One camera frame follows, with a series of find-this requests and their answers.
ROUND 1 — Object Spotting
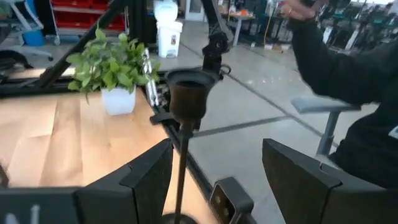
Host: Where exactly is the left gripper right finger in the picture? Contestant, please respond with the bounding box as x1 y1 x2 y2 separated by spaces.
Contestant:
262 138 398 224

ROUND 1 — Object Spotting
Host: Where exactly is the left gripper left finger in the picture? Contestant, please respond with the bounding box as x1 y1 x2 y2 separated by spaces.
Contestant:
75 139 174 224

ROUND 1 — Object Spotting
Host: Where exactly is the tall black candlestick holder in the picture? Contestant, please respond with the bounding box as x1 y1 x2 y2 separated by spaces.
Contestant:
161 68 219 224

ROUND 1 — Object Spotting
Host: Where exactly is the grey chair armrest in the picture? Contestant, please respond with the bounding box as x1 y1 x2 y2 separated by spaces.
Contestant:
290 95 362 156

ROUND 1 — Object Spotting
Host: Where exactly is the green plant in white pot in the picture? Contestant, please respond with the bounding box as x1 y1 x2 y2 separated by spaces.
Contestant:
65 27 161 116

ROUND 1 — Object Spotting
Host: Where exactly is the person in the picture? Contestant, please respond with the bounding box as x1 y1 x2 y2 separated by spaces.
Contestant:
290 18 398 189

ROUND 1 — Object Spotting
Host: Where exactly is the white pedal trash bin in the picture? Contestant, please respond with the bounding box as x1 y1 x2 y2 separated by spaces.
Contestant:
153 0 184 59

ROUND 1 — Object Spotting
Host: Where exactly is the person's hand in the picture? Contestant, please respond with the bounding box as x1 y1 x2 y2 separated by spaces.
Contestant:
279 0 321 22

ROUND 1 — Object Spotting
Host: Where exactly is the blue bin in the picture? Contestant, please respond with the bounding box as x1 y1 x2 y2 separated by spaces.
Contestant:
22 29 46 47

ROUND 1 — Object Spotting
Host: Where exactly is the black table-level camera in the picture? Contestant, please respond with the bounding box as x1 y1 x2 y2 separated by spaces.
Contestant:
208 176 255 224

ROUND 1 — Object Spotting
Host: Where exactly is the silver metal bracket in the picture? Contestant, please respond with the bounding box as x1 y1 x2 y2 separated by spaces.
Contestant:
142 48 160 107

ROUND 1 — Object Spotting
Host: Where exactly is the black aluminium rig frame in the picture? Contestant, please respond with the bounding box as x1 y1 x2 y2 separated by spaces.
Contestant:
0 0 256 224

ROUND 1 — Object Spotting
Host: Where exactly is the black jointed bracket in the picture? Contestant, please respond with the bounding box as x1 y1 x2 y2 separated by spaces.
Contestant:
201 0 233 80

